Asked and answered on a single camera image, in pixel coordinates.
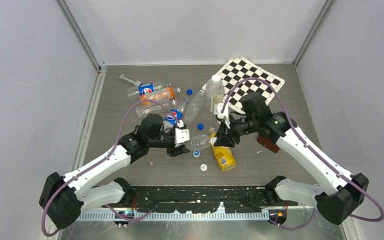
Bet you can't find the white bottle cap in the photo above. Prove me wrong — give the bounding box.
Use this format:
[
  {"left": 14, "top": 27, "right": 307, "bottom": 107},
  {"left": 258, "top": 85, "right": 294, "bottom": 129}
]
[{"left": 210, "top": 74, "right": 222, "bottom": 84}]

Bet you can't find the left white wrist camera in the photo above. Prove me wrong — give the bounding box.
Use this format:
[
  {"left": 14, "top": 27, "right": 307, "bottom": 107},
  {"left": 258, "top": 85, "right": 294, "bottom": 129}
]
[{"left": 174, "top": 120, "right": 190, "bottom": 146}]

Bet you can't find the orange drink bottle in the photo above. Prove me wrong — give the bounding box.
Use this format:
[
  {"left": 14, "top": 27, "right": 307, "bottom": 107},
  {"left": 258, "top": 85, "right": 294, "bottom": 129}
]
[{"left": 140, "top": 86, "right": 182, "bottom": 102}]

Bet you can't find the blue cap centre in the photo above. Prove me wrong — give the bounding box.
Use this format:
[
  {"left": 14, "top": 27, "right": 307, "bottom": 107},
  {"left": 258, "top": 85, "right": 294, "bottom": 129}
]
[{"left": 197, "top": 123, "right": 204, "bottom": 130}]

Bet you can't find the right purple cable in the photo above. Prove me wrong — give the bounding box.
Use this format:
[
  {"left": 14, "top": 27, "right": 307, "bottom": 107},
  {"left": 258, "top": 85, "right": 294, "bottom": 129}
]
[{"left": 220, "top": 77, "right": 384, "bottom": 223}]

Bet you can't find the grey metal t-bolt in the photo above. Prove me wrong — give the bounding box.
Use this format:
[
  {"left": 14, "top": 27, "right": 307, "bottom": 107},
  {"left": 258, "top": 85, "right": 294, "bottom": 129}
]
[{"left": 119, "top": 74, "right": 142, "bottom": 86}]

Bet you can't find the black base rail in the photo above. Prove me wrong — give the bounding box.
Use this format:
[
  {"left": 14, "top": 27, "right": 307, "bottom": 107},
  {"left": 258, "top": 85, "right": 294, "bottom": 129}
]
[{"left": 92, "top": 185, "right": 299, "bottom": 215}]

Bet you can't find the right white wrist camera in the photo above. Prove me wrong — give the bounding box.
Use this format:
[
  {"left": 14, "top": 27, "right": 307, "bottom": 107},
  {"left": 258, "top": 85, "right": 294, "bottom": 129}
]
[{"left": 213, "top": 102, "right": 231, "bottom": 130}]

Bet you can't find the clear square labelled bottle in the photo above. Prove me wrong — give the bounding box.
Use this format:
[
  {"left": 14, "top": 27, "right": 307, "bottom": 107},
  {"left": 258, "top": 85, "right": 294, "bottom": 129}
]
[{"left": 205, "top": 78, "right": 225, "bottom": 113}]

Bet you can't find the clear ribbed plastic bottle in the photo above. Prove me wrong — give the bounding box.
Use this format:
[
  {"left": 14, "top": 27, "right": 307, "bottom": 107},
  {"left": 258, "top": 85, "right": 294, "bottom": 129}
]
[{"left": 185, "top": 134, "right": 212, "bottom": 151}]

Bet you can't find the yellow juice bottle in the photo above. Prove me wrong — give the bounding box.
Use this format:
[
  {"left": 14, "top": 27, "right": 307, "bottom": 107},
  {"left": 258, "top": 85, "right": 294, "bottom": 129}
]
[{"left": 211, "top": 143, "right": 237, "bottom": 172}]

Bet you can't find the black white checkered mat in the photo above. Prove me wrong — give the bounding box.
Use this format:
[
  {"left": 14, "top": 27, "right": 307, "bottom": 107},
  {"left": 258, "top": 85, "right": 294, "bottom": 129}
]
[{"left": 216, "top": 54, "right": 285, "bottom": 114}]

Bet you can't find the white green cap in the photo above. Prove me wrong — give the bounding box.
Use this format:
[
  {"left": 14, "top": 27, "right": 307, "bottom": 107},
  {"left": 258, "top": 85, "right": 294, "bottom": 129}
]
[{"left": 200, "top": 164, "right": 208, "bottom": 172}]

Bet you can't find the pepsi bottle rear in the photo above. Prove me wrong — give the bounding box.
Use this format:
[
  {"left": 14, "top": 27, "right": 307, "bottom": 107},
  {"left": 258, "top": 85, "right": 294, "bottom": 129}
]
[{"left": 127, "top": 81, "right": 171, "bottom": 99}]

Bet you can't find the brown wooden block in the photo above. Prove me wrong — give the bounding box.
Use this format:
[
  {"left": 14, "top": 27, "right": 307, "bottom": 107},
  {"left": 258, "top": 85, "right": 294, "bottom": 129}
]
[{"left": 257, "top": 135, "right": 280, "bottom": 153}]

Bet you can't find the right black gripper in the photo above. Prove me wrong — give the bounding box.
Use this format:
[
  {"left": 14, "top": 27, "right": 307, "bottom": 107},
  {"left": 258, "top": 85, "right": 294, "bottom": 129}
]
[{"left": 213, "top": 113, "right": 258, "bottom": 148}]

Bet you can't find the blue cap rear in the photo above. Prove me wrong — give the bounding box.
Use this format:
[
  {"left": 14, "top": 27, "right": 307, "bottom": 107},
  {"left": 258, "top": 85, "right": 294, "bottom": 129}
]
[{"left": 186, "top": 89, "right": 193, "bottom": 96}]

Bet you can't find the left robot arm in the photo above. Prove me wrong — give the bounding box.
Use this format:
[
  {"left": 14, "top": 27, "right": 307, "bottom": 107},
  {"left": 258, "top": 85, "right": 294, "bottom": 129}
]
[{"left": 39, "top": 113, "right": 190, "bottom": 230}]

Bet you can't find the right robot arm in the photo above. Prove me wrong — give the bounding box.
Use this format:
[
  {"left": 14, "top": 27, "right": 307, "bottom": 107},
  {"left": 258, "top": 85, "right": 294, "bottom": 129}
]
[{"left": 211, "top": 93, "right": 369, "bottom": 225}]

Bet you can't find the crushed clear bottle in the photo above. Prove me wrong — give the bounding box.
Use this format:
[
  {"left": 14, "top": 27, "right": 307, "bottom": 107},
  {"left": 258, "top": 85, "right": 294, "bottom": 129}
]
[{"left": 135, "top": 99, "right": 177, "bottom": 119}]

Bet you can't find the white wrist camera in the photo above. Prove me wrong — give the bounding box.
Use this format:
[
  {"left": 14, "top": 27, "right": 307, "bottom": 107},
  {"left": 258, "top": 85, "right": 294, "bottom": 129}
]
[
  {"left": 174, "top": 120, "right": 190, "bottom": 146},
  {"left": 213, "top": 102, "right": 231, "bottom": 130}
]

